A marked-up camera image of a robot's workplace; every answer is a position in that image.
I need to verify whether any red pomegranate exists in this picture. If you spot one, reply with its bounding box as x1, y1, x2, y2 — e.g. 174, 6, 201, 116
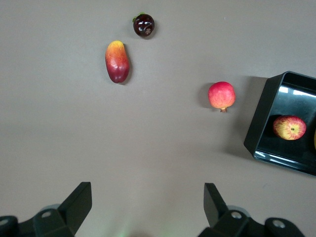
207, 81, 237, 113

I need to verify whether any red yellow apple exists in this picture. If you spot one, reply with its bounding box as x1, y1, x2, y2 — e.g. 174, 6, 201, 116
273, 115, 307, 141

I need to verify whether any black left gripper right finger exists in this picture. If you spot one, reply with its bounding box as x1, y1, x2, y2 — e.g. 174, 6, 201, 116
198, 183, 306, 237

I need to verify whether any black plastic box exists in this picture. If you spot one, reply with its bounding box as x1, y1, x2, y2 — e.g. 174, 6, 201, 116
243, 71, 316, 176

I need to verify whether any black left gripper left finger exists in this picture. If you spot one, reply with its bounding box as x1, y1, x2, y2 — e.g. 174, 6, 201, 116
0, 182, 92, 237

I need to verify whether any brown table cloth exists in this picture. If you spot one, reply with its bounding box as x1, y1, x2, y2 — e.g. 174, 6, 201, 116
0, 0, 316, 237

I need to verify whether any dark purple mangosteen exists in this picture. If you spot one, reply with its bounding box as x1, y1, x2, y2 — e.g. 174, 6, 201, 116
132, 11, 156, 39

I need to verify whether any red yellow mango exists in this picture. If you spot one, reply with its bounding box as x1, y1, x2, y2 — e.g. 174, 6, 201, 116
105, 40, 130, 85

